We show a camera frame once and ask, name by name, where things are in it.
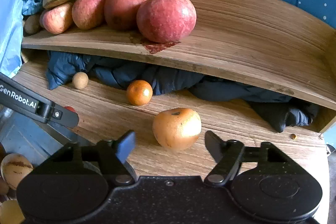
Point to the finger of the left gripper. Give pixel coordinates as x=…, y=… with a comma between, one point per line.
x=64, y=116

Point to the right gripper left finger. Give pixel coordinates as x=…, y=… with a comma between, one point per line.
x=112, y=159

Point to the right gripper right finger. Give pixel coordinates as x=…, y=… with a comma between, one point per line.
x=227, y=155

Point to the brown longan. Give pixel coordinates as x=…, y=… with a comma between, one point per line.
x=4, y=188
x=80, y=80

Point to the large orange persimmon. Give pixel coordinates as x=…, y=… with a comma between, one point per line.
x=177, y=129

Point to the small orange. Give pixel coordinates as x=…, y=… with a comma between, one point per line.
x=139, y=93

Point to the yellow lemon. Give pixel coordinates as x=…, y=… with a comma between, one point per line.
x=11, y=213

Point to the metal baking tray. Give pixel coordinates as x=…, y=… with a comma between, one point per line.
x=34, y=140

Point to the dark blue jacket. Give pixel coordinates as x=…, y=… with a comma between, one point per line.
x=279, y=110

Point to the left brown kiwi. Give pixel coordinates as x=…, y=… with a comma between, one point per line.
x=32, y=25

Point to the leftmost pale red apple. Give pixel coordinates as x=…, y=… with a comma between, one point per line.
x=58, y=19

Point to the pale red apple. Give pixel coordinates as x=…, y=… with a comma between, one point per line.
x=88, y=14
x=58, y=19

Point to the curved wooden shelf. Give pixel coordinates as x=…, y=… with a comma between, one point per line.
x=265, y=43

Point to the dark red apple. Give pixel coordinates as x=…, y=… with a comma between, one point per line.
x=121, y=14

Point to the light blue hanging garment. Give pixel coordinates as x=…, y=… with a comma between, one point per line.
x=15, y=8

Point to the rightmost red apple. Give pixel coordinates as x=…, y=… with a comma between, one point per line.
x=165, y=21

